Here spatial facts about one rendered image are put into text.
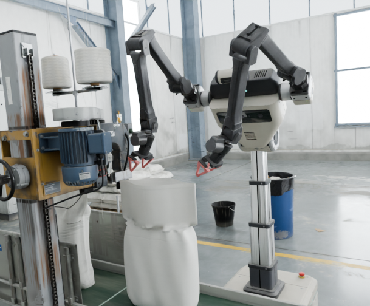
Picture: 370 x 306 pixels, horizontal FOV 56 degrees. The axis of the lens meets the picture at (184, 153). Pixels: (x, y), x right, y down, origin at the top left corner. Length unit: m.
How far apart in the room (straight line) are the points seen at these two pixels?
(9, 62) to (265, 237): 1.61
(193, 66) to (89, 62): 8.98
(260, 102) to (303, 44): 7.94
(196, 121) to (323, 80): 3.64
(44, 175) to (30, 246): 0.34
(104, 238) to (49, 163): 1.02
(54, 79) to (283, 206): 2.70
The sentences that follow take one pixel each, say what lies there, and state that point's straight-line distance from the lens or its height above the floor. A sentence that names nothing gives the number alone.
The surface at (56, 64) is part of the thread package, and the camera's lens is 1.86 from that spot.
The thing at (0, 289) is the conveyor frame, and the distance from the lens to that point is 2.62.
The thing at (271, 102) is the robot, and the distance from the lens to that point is 1.81.
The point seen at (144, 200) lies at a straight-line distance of 1.71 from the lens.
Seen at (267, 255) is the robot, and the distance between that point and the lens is 2.20.
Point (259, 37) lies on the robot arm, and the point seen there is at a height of 1.62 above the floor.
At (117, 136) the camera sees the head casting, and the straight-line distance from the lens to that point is 1.98.
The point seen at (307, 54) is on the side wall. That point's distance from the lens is 9.68.
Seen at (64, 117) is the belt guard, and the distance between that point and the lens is 1.52.
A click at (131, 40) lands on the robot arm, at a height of 1.70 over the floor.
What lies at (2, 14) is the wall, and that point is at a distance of 6.63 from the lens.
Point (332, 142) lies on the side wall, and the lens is 9.54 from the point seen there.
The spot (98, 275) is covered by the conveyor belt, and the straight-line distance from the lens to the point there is 2.42.
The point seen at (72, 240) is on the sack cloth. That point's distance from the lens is 2.18.
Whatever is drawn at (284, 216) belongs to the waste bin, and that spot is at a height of 0.25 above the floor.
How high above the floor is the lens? 1.36
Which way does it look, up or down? 6 degrees down
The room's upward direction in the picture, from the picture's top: 4 degrees counter-clockwise
